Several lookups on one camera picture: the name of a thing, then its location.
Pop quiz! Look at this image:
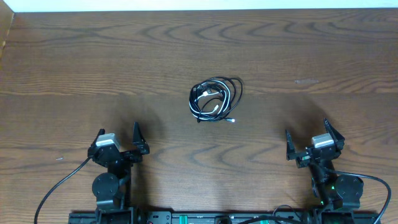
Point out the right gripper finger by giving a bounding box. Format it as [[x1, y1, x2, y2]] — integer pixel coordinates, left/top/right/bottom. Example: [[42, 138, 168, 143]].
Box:
[[285, 129, 295, 154], [323, 118, 345, 146]]

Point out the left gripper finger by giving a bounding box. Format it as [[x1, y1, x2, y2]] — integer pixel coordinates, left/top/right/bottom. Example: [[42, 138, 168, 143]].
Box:
[[91, 128, 106, 149], [132, 122, 150, 155]]

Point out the white USB cable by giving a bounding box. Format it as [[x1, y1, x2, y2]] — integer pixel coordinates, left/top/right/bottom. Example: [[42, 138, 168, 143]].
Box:
[[189, 80, 236, 123]]

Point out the black USB cable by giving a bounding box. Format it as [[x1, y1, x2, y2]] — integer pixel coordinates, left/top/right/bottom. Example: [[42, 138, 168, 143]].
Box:
[[188, 76, 244, 124]]

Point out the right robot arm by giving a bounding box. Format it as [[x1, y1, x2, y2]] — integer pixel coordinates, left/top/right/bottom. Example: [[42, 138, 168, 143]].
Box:
[[285, 119, 364, 223]]

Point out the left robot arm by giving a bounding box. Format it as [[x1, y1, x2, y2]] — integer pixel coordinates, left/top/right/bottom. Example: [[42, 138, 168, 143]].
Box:
[[88, 122, 150, 223]]

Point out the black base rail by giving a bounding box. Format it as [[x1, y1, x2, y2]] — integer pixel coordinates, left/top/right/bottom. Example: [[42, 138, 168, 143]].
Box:
[[68, 210, 377, 224]]

